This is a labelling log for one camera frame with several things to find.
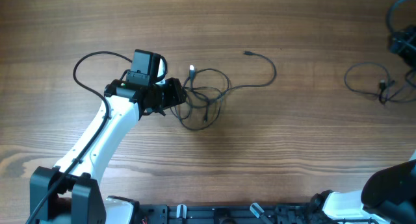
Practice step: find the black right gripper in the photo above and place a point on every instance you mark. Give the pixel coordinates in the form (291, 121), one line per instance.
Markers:
(405, 43)

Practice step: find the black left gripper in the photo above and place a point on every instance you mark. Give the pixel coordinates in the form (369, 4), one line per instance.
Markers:
(176, 96)

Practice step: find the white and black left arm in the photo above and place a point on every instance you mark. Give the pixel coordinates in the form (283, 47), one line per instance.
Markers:
(69, 192)

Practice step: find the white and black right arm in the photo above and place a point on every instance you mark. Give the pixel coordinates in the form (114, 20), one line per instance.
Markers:
(389, 194)

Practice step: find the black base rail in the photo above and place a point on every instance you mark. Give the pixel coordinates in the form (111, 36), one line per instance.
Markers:
(289, 213)

